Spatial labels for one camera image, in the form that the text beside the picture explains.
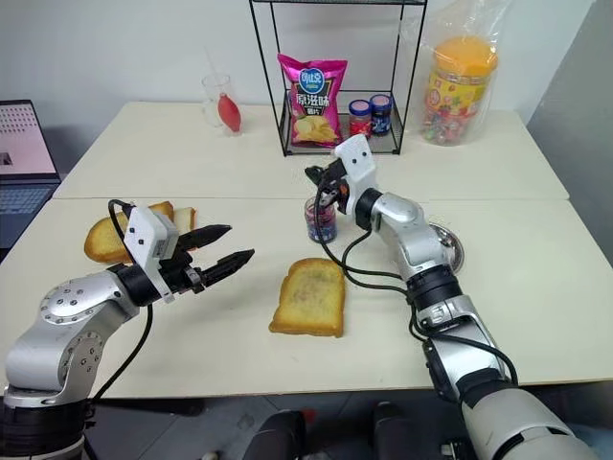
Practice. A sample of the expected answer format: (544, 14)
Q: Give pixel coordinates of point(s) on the round metal plate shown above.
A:
(450, 246)

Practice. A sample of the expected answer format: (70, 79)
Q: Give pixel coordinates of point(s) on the white bread slice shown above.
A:
(185, 218)

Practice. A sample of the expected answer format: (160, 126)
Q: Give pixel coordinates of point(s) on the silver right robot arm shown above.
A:
(412, 225)

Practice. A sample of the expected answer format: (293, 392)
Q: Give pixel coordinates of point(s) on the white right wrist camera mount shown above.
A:
(356, 160)

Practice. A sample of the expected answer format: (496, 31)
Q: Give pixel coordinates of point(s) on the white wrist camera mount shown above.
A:
(141, 235)
(356, 160)

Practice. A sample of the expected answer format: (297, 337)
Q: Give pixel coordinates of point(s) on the bread slices at left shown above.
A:
(103, 239)

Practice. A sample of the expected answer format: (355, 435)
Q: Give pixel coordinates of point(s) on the candy jar with orange lid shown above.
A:
(460, 96)

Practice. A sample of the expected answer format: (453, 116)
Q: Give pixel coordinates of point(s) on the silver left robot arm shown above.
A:
(72, 306)

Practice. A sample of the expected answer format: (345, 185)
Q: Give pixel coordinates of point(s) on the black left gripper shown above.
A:
(179, 275)

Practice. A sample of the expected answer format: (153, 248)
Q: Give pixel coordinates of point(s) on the dark rounded shape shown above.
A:
(282, 436)

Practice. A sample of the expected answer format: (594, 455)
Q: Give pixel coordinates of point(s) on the clear drinking glass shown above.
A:
(211, 103)

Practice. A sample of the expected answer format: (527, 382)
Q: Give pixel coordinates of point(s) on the small spoon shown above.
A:
(327, 209)

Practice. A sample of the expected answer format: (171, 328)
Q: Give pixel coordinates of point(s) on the blue jam jar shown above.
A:
(381, 117)

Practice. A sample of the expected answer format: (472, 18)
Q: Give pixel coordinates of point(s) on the open glass jam jar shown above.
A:
(320, 229)

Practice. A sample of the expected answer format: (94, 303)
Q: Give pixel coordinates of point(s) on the red jam jar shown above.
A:
(359, 122)

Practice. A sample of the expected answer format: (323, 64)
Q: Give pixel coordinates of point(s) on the clear plastic bag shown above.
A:
(474, 19)

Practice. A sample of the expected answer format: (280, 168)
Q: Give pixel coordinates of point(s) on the toasted bread slice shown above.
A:
(310, 297)

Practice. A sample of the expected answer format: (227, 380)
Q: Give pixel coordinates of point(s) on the pink potato chips bag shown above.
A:
(311, 105)

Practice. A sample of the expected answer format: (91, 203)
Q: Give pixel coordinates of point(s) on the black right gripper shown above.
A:
(339, 184)

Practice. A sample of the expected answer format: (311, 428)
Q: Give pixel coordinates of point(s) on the open laptop computer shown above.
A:
(24, 139)

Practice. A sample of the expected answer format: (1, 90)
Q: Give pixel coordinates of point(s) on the small crusted bread slice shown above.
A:
(163, 211)

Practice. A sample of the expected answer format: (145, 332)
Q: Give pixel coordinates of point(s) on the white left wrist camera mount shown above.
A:
(141, 235)

